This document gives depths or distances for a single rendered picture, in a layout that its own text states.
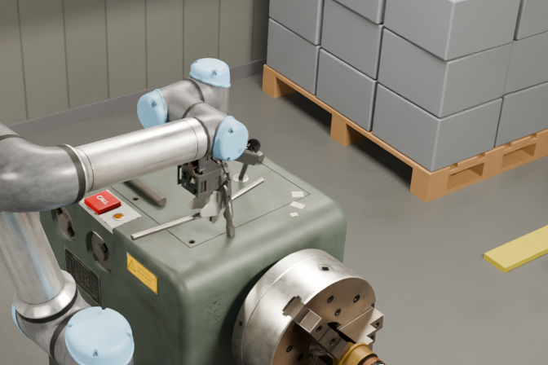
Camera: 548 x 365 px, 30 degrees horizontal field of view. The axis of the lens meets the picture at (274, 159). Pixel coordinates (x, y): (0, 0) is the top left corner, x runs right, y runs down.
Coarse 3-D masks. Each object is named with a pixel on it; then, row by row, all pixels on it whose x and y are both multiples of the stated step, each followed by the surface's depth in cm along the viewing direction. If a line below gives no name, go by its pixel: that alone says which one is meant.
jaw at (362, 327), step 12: (360, 312) 222; (372, 312) 222; (336, 324) 219; (348, 324) 219; (360, 324) 219; (372, 324) 220; (348, 336) 216; (360, 336) 216; (372, 336) 219; (372, 348) 216
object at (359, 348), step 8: (352, 344) 214; (360, 344) 211; (352, 352) 209; (360, 352) 209; (368, 352) 210; (336, 360) 212; (344, 360) 209; (352, 360) 208; (360, 360) 208; (368, 360) 208; (376, 360) 208
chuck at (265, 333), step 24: (312, 264) 215; (336, 264) 218; (288, 288) 210; (312, 288) 209; (336, 288) 212; (360, 288) 219; (264, 312) 210; (336, 312) 217; (264, 336) 208; (288, 336) 208; (264, 360) 209; (288, 360) 211
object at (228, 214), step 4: (228, 204) 213; (228, 208) 213; (232, 208) 215; (224, 212) 214; (228, 212) 214; (232, 212) 215; (224, 216) 215; (228, 216) 215; (232, 216) 215; (228, 220) 216; (228, 224) 216; (232, 224) 217; (228, 228) 217; (232, 228) 218; (228, 232) 218; (232, 232) 218
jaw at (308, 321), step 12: (300, 300) 208; (288, 312) 208; (300, 312) 207; (312, 312) 207; (300, 324) 207; (312, 324) 205; (324, 324) 207; (312, 336) 207; (324, 336) 208; (336, 336) 208; (324, 348) 210; (336, 348) 209; (348, 348) 210
